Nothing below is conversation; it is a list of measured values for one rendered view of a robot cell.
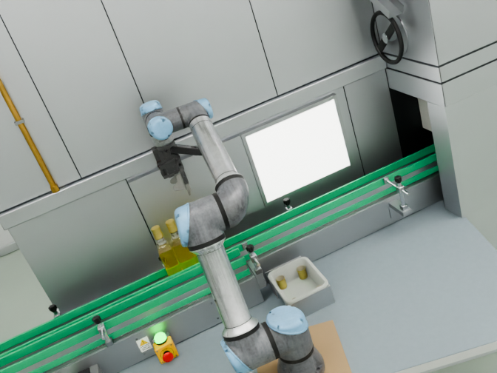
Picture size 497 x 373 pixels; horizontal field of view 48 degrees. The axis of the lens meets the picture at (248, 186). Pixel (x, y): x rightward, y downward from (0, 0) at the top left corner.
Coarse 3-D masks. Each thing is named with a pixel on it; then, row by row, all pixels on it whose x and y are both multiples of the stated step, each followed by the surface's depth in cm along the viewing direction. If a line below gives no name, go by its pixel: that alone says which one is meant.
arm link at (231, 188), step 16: (192, 112) 183; (208, 112) 185; (192, 128) 182; (208, 128) 179; (208, 144) 176; (208, 160) 174; (224, 160) 172; (224, 176) 168; (240, 176) 169; (224, 192) 164; (240, 192) 165; (224, 208) 161; (240, 208) 163
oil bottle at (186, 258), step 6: (174, 240) 211; (174, 246) 211; (180, 246) 212; (180, 252) 213; (186, 252) 214; (180, 258) 214; (186, 258) 215; (192, 258) 215; (180, 264) 215; (186, 264) 215; (192, 264) 216
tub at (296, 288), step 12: (288, 264) 219; (300, 264) 220; (312, 264) 214; (276, 276) 218; (288, 276) 220; (312, 276) 217; (276, 288) 208; (288, 288) 217; (300, 288) 215; (312, 288) 213; (288, 300) 200
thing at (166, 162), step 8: (168, 144) 196; (160, 152) 198; (168, 152) 199; (160, 160) 199; (168, 160) 200; (176, 160) 200; (160, 168) 198; (168, 168) 200; (176, 168) 200; (168, 176) 200
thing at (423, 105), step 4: (420, 100) 242; (420, 104) 243; (424, 104) 240; (420, 108) 244; (424, 108) 242; (420, 112) 246; (424, 112) 243; (428, 112) 240; (424, 116) 244; (428, 116) 241; (424, 120) 246; (428, 120) 242; (424, 124) 247; (428, 124) 244; (428, 128) 245
